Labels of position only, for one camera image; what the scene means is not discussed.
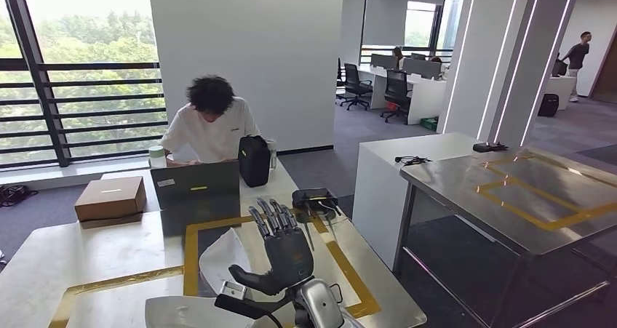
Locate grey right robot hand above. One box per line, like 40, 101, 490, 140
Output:
228, 198, 316, 298

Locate white plastic car part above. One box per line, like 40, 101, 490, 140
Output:
143, 295, 274, 328
198, 227, 253, 297

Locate steel workbench yellow tape marks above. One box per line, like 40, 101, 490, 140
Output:
391, 146, 617, 328

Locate black headset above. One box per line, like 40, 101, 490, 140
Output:
291, 187, 343, 220

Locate black pouch bag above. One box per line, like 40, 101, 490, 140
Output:
237, 135, 272, 189

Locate clear drinking glass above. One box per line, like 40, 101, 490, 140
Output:
265, 138, 279, 171

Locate grey laptop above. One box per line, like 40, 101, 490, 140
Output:
149, 160, 242, 212

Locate small black tool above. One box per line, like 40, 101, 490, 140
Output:
394, 155, 434, 167
471, 141, 510, 153

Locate white green cup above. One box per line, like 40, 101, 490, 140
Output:
148, 145, 168, 169

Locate cardboard box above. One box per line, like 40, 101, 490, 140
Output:
73, 175, 148, 231

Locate black office chair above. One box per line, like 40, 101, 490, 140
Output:
339, 63, 375, 112
335, 57, 346, 103
379, 68, 413, 125

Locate white office desk row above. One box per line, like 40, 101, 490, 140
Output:
358, 52, 447, 127

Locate black floor bag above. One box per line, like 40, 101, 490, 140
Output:
0, 184, 39, 209

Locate black backpack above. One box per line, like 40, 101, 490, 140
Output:
537, 92, 560, 119

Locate brown door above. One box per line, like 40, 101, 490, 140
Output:
589, 31, 617, 105

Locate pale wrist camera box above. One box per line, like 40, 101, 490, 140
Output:
218, 280, 249, 301

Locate dark window frame railing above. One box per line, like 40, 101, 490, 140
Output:
0, 0, 169, 169

